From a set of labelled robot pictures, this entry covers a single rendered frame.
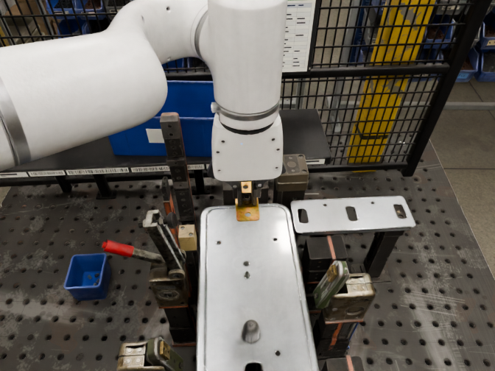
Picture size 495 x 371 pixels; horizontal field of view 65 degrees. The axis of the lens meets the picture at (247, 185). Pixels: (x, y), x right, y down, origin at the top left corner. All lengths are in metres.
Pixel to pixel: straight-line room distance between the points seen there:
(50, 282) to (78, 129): 1.01
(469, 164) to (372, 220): 1.94
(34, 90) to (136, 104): 0.08
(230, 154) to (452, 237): 1.02
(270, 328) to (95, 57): 0.61
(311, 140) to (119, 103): 0.81
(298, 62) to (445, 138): 2.00
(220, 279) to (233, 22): 0.57
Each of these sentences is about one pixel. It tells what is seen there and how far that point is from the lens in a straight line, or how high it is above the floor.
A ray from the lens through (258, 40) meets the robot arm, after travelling 0.42.
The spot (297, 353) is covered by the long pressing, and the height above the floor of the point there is 1.00.
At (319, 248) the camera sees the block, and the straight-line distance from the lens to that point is 0.93.
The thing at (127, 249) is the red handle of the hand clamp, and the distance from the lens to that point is 0.76.
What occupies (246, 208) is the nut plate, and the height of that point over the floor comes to 1.25.
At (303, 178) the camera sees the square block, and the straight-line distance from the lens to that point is 0.97.
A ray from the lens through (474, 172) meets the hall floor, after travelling 2.83.
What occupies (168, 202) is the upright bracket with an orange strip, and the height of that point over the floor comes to 1.15.
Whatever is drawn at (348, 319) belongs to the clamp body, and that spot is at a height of 0.94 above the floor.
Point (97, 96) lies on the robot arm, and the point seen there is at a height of 1.56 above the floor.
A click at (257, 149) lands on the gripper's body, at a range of 0.53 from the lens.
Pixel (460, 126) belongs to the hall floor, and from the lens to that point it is 3.16.
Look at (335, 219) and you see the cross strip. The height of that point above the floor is 1.00.
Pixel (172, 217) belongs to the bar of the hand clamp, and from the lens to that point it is 0.68.
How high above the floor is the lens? 1.74
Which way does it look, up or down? 47 degrees down
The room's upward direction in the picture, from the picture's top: straight up
